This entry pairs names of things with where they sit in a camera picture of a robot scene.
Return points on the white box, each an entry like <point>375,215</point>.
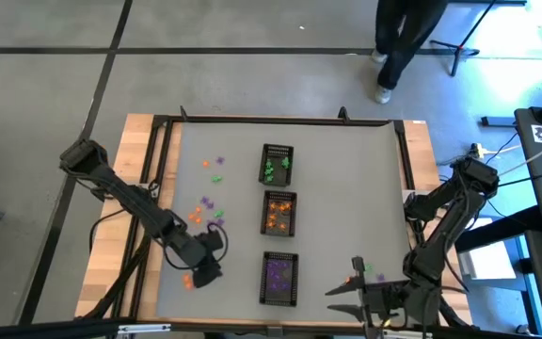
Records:
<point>485,263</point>

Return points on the black tripod stand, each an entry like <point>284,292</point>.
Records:
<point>459,52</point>

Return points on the black aluminium crossbeam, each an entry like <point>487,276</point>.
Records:
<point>40,329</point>

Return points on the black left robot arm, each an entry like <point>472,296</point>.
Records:
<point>125,198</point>

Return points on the black slotted plastic basket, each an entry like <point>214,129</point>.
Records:
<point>278,296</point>
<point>278,198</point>
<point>276,150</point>

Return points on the grey table mat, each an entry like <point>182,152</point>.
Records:
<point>337,212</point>

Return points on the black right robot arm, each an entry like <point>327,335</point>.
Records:
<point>445,221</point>

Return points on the blue metal table leg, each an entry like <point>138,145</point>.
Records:
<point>532,292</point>

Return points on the person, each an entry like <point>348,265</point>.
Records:
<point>407,28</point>

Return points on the toy cluster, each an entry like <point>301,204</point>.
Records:
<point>220,160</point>

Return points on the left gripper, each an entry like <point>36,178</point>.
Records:
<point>200,254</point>

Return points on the black metal beam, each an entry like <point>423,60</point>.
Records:
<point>501,228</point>

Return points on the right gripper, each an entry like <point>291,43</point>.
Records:
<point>384,299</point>

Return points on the silver metal bracket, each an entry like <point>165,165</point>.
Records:
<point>405,335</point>
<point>144,328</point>

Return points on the yellow power plug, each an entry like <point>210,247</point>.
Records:
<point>476,150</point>

